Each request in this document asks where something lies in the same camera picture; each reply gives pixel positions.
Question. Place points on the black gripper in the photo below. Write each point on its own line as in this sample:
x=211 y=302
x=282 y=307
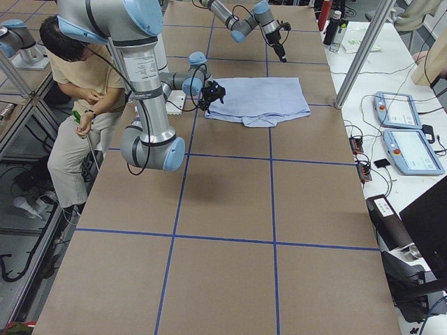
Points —
x=274 y=38
x=210 y=96

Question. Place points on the light blue striped shirt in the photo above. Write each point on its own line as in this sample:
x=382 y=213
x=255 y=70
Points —
x=259 y=102

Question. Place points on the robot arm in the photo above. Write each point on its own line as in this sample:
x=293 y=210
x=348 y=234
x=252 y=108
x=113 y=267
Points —
x=241 y=21
x=133 y=27

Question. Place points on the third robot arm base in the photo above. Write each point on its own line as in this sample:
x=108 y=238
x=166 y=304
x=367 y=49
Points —
x=18 y=44

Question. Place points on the black water bottle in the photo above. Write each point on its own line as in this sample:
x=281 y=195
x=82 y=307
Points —
x=332 y=27

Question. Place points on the clear water bottle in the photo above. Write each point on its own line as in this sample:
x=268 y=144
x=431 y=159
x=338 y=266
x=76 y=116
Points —
x=339 y=35

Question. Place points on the red bottle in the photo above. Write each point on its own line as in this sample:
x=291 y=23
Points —
x=325 y=11

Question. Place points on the seated person in beige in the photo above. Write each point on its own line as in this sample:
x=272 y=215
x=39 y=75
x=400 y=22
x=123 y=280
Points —
x=84 y=73

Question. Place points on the upper teach pendant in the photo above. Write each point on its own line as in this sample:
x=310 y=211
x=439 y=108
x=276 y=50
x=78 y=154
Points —
x=395 y=110

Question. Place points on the teach pendant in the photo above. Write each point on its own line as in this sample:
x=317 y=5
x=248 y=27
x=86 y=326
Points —
x=395 y=110
x=411 y=153

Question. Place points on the black smartphone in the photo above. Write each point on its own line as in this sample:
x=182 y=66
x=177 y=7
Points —
x=382 y=163

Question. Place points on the lower teach pendant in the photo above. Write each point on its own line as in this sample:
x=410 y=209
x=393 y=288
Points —
x=411 y=153

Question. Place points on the brown cylinder device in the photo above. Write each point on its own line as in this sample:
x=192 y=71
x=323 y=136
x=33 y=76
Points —
x=387 y=223

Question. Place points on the black monitor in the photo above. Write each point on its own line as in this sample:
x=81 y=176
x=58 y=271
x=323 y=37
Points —
x=425 y=221

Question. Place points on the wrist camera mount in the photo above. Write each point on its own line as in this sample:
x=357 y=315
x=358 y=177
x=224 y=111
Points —
x=214 y=88
x=286 y=26

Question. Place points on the aluminium frame post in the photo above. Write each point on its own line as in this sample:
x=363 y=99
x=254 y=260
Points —
x=360 y=58

